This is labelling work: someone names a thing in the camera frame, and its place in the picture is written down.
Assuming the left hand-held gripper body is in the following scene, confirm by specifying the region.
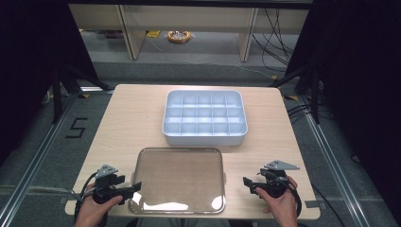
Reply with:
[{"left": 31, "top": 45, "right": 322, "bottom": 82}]
[{"left": 92, "top": 164, "right": 125, "bottom": 205}]

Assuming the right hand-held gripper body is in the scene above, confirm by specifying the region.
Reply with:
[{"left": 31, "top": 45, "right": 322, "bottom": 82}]
[{"left": 258, "top": 159, "right": 301, "bottom": 200}]

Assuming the clear plastic lid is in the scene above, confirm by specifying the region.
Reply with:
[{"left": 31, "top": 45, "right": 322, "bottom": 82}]
[{"left": 128, "top": 147, "right": 228, "bottom": 216}]

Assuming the person's right hand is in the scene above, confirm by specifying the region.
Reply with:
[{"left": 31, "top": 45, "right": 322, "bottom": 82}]
[{"left": 254, "top": 175, "right": 299, "bottom": 227}]

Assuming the person's left hand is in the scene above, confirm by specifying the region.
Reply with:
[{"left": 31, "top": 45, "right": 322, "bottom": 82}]
[{"left": 74, "top": 188, "right": 124, "bottom": 227}]

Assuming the white compartment box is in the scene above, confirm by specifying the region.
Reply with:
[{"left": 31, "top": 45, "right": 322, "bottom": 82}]
[{"left": 162, "top": 89, "right": 250, "bottom": 148}]

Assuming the black metal stand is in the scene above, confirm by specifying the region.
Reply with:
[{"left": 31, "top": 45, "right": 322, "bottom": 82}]
[
  {"left": 269, "top": 64, "right": 323, "bottom": 125},
  {"left": 50, "top": 60, "right": 114, "bottom": 125}
]

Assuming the dark curtain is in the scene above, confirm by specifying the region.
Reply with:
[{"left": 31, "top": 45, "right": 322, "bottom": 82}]
[
  {"left": 285, "top": 0, "right": 401, "bottom": 218},
  {"left": 0, "top": 0, "right": 102, "bottom": 168}
]

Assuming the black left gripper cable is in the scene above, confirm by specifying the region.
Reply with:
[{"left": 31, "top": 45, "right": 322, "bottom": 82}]
[{"left": 73, "top": 171, "right": 99, "bottom": 223}]

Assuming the black floor cable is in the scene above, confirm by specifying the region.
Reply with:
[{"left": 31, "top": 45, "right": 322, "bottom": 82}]
[{"left": 310, "top": 182, "right": 348, "bottom": 227}]

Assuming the aluminium floor rail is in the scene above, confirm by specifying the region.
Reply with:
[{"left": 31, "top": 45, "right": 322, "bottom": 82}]
[
  {"left": 299, "top": 96, "right": 368, "bottom": 227},
  {"left": 0, "top": 91, "right": 83, "bottom": 227}
]

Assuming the white floor cable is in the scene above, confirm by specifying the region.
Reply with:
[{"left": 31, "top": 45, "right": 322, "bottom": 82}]
[{"left": 188, "top": 61, "right": 278, "bottom": 80}]

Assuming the bundle of black floor cables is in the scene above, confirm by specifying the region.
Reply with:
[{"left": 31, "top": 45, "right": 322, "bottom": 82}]
[{"left": 251, "top": 8, "right": 299, "bottom": 74}]

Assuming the white desk frame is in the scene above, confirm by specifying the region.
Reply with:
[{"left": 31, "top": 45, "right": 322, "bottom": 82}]
[{"left": 68, "top": 3, "right": 310, "bottom": 63}]

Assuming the orange ring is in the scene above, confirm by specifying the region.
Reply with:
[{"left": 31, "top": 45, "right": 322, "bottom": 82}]
[{"left": 166, "top": 29, "right": 193, "bottom": 44}]

